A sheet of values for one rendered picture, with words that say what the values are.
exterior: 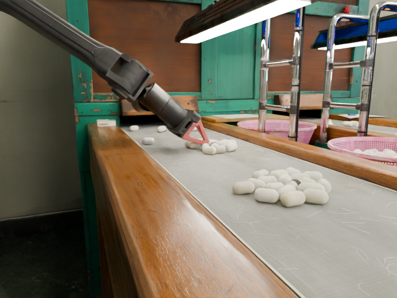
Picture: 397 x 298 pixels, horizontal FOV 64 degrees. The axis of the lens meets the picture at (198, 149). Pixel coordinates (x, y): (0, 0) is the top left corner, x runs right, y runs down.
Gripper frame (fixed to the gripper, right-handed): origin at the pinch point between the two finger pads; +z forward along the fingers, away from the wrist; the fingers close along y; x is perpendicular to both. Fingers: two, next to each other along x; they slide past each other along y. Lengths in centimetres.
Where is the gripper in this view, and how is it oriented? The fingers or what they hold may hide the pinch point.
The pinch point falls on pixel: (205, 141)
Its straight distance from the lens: 81.2
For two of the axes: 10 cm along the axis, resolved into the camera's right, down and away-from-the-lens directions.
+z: 7.1, 5.8, 4.0
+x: -6.0, 7.9, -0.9
